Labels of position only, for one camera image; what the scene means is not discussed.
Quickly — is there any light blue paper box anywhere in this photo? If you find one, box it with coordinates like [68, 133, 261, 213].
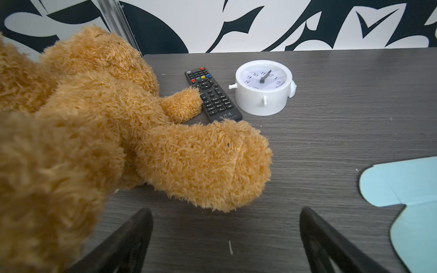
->
[359, 157, 437, 273]

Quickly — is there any brown teddy bear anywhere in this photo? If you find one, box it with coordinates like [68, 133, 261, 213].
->
[1, 25, 272, 273]

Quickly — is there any white round alarm clock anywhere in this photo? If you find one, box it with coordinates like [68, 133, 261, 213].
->
[228, 60, 297, 116]

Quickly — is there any black remote control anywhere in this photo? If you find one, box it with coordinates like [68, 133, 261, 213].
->
[184, 67, 243, 123]

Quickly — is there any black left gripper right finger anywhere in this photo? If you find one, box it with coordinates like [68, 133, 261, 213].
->
[299, 207, 388, 273]

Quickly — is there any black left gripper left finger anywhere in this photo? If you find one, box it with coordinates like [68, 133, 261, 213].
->
[66, 208, 153, 273]

